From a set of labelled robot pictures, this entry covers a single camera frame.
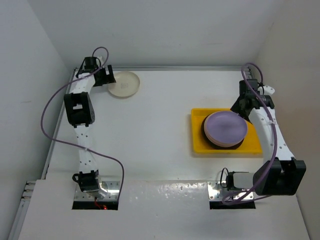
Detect cream plastic plate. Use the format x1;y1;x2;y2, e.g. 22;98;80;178
107;71;140;98

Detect purple cable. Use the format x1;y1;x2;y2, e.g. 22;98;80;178
221;62;278;206
40;46;125;198

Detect purple plastic plate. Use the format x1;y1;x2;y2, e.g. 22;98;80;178
203;111;248;148

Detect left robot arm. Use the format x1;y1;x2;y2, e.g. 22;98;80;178
63;56;116;199

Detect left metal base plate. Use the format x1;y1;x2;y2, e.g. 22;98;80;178
73;180;121;202

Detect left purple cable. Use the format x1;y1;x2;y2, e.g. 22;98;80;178
40;46;125;198

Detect pink plastic plate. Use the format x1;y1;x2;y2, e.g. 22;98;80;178
201;124;244;150

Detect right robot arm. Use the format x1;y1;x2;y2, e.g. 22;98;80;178
226;79;307;196

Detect metal base plate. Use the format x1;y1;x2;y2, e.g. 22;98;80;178
207;181;247;202
73;180;121;202

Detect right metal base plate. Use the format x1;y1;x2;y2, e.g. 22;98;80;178
207;181;247;202

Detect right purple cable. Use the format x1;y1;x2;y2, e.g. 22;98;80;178
221;62;278;206

